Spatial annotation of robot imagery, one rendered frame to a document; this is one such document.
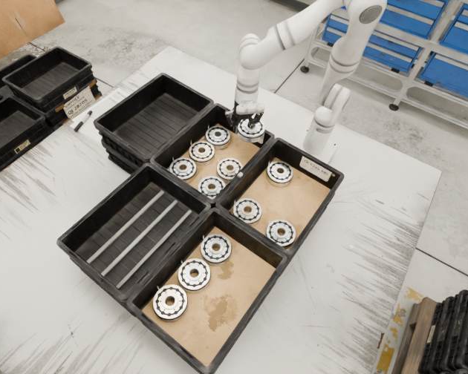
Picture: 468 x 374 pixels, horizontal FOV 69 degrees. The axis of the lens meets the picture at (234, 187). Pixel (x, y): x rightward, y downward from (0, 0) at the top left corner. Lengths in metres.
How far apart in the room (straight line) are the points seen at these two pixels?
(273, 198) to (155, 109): 0.67
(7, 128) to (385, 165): 2.08
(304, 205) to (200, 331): 0.57
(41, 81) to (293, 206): 1.76
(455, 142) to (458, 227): 0.79
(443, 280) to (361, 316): 1.15
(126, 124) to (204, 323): 0.88
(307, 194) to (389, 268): 0.42
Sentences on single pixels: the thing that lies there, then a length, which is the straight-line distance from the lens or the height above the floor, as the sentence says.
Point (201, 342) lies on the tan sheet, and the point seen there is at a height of 0.83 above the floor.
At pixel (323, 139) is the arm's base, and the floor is 0.88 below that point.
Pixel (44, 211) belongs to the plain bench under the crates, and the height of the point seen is 0.70.
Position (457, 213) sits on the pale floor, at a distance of 2.73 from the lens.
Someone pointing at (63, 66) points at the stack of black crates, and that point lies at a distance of 2.51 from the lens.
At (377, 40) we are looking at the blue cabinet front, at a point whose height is 0.48.
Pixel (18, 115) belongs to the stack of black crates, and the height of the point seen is 0.38.
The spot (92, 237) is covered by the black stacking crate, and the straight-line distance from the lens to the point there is 1.25.
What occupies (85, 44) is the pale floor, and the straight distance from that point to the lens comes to 3.58.
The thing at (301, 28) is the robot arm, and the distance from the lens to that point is 0.99.
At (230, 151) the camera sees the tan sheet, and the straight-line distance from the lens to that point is 1.39.
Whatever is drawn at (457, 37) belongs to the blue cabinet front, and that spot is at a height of 0.68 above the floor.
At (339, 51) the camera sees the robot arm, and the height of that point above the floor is 1.32.
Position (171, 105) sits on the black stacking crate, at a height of 0.83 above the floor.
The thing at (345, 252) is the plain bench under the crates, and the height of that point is 0.70.
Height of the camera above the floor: 1.90
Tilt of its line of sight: 56 degrees down
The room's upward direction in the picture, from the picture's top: 6 degrees clockwise
